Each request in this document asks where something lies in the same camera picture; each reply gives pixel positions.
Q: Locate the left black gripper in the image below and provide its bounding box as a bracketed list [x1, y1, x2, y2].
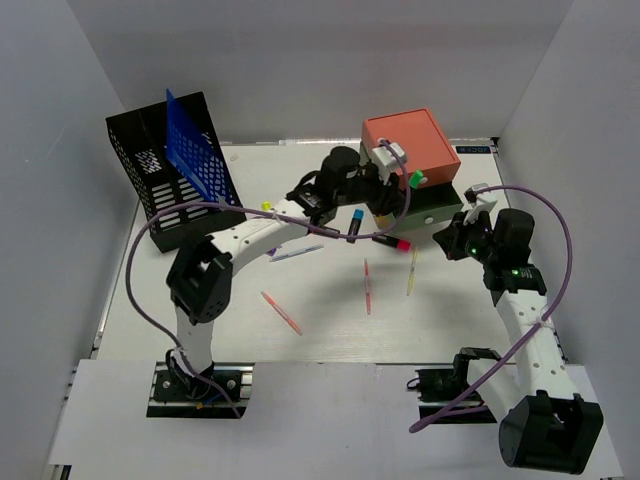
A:
[334, 161, 408, 217]

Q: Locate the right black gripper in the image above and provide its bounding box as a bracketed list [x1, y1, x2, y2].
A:
[433, 209, 500, 265]

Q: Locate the green drawer box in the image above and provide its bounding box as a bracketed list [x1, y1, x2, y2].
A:
[393, 183, 463, 233]

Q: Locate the blue cap black highlighter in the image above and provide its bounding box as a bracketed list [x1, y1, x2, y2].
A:
[346, 209, 364, 244]

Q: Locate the green cap black highlighter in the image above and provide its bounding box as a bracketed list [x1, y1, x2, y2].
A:
[409, 170, 428, 189]

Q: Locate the blue plastic folder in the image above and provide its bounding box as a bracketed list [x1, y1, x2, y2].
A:
[165, 89, 236, 205]

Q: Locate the salmon top drawer box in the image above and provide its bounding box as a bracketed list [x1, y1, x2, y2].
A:
[361, 108, 461, 189]

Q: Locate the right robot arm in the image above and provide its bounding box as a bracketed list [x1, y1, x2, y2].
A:
[433, 209, 604, 475]

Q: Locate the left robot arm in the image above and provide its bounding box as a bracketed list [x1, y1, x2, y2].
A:
[167, 140, 410, 399]

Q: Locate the yellow bottom drawer box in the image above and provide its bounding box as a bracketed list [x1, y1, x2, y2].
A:
[374, 214, 396, 231]

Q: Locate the pink cap black highlighter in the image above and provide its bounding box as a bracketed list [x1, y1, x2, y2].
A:
[372, 235, 411, 252]

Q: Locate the yellow thin pen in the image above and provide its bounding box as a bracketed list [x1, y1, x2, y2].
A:
[406, 245, 419, 296]

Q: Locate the blue thin pen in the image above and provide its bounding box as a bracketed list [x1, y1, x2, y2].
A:
[270, 244, 324, 263]

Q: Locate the pink thin pen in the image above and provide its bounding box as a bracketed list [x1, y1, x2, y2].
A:
[363, 258, 372, 315]

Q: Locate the orange thin pen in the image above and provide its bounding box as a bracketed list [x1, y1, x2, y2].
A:
[261, 291, 303, 336]

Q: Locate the black mesh file organizer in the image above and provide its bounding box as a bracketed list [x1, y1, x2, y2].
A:
[106, 92, 246, 253]

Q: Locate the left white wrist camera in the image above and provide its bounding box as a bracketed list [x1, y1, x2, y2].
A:
[370, 138, 408, 177]

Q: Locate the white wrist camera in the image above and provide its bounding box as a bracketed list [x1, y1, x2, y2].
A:
[370, 138, 408, 177]
[463, 183, 497, 225]

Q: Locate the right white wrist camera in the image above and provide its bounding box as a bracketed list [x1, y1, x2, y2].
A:
[463, 183, 497, 225]

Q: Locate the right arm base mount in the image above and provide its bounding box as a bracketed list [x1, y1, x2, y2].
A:
[406, 347, 501, 424]

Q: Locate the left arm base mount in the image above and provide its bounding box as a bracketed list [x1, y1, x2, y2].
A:
[146, 354, 254, 420]

